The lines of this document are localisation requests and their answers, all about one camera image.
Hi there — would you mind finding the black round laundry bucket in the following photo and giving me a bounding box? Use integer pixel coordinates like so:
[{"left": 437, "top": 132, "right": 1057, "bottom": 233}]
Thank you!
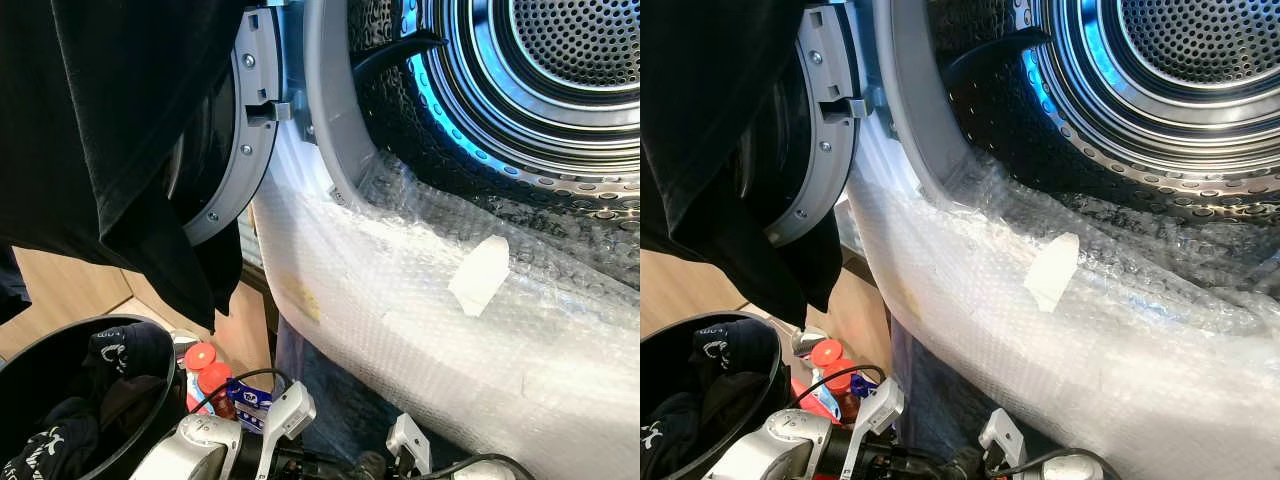
[
  {"left": 0, "top": 315, "right": 187, "bottom": 480},
  {"left": 640, "top": 312, "right": 787, "bottom": 480}
]

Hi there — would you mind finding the black garment white print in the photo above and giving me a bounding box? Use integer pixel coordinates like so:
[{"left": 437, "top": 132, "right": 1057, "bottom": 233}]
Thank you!
[
  {"left": 0, "top": 398, "right": 101, "bottom": 480},
  {"left": 690, "top": 320, "right": 781, "bottom": 373},
  {"left": 85, "top": 322, "right": 173, "bottom": 377},
  {"left": 640, "top": 395, "right": 703, "bottom": 480}
]

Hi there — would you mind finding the red plastic stool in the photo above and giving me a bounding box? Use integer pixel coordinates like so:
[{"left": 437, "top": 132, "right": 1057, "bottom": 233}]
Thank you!
[{"left": 790, "top": 378, "right": 836, "bottom": 421}]

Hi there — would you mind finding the white tape piece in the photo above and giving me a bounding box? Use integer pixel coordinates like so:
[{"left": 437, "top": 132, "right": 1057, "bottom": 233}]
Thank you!
[
  {"left": 1023, "top": 233, "right": 1081, "bottom": 314},
  {"left": 447, "top": 235, "right": 511, "bottom": 318}
]

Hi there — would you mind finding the clear bubble wrap sheet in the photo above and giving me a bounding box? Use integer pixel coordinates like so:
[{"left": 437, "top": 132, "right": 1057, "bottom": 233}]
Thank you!
[
  {"left": 250, "top": 120, "right": 641, "bottom": 480},
  {"left": 845, "top": 110, "right": 1280, "bottom": 480}
]

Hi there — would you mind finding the grey round washer door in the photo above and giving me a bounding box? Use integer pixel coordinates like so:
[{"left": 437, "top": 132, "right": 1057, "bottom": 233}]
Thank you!
[
  {"left": 165, "top": 5, "right": 296, "bottom": 247},
  {"left": 765, "top": 5, "right": 871, "bottom": 249}
]

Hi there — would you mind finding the perforated steel washer drum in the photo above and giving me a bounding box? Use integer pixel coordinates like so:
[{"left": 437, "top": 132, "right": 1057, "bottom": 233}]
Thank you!
[
  {"left": 345, "top": 0, "right": 641, "bottom": 223},
  {"left": 925, "top": 0, "right": 1280, "bottom": 227}
]

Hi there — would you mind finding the black drum paddle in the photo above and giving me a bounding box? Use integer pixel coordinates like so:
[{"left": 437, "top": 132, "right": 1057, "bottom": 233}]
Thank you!
[
  {"left": 352, "top": 29, "right": 447, "bottom": 87},
  {"left": 940, "top": 27, "right": 1052, "bottom": 91}
]

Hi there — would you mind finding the grey washer door seal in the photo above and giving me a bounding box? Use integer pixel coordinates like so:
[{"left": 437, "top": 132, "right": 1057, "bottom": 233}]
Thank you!
[
  {"left": 873, "top": 0, "right": 977, "bottom": 207},
  {"left": 303, "top": 0, "right": 387, "bottom": 207}
]

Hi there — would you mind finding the light wooden cabinet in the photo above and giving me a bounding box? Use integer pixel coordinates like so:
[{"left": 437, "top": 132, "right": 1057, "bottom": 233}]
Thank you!
[
  {"left": 640, "top": 245, "right": 871, "bottom": 351},
  {"left": 0, "top": 245, "right": 276, "bottom": 391}
]

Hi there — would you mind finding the washing machine housing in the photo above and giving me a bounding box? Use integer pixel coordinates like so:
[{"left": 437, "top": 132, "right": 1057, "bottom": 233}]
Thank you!
[
  {"left": 270, "top": 0, "right": 471, "bottom": 473},
  {"left": 855, "top": 0, "right": 1061, "bottom": 473}
]

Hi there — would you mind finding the black hanging cloth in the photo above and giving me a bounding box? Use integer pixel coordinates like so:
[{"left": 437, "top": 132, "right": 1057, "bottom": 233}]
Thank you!
[
  {"left": 640, "top": 0, "right": 816, "bottom": 326},
  {"left": 0, "top": 0, "right": 251, "bottom": 331}
]

